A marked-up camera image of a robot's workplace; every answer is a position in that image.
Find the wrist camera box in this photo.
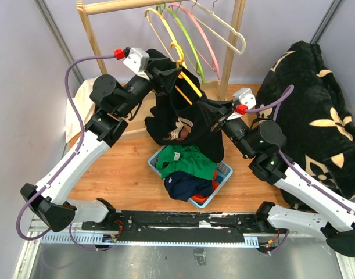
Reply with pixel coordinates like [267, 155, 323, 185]
[113, 47, 150, 81]
[228, 88, 256, 120]

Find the lime green hanger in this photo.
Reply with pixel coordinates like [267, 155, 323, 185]
[156, 5, 206, 84]

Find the navy blue t shirt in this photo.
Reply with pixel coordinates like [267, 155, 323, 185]
[164, 171, 212, 202]

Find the orange t shirt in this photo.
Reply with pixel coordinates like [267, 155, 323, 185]
[191, 171, 220, 204]

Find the pink plastic hanger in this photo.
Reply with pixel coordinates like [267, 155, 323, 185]
[169, 3, 221, 80]

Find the cream white cloth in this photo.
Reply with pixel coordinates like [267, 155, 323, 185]
[65, 77, 97, 143]

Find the aluminium rail frame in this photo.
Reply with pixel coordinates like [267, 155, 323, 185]
[13, 208, 355, 279]

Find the green t shirt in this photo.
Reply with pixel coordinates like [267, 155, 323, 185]
[155, 145, 217, 180]

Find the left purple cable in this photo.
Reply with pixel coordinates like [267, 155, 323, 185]
[16, 53, 120, 252]

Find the black printed t shirt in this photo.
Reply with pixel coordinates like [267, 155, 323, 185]
[145, 49, 224, 163]

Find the light blue plastic basket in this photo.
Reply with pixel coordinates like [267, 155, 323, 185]
[148, 146, 233, 209]

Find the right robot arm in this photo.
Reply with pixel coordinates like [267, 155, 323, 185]
[198, 101, 355, 257]

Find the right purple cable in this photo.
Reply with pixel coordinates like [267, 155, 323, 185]
[245, 84, 355, 256]

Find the purple cable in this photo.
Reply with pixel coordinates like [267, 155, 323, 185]
[16, 53, 120, 252]
[245, 84, 355, 256]

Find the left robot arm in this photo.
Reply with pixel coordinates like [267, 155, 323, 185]
[20, 64, 182, 233]

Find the wooden clothes rack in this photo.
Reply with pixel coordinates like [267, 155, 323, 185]
[76, 0, 246, 141]

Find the black floral blanket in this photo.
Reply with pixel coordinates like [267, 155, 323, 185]
[256, 41, 355, 199]

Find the pale yellow hanger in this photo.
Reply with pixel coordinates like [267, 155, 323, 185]
[144, 8, 177, 58]

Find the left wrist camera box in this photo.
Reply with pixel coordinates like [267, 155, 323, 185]
[113, 47, 150, 81]

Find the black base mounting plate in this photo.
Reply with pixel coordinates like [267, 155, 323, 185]
[81, 209, 290, 244]

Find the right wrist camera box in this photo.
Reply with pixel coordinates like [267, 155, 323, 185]
[228, 88, 256, 120]

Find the white plastic hanger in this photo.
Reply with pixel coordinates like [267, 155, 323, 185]
[191, 1, 246, 55]

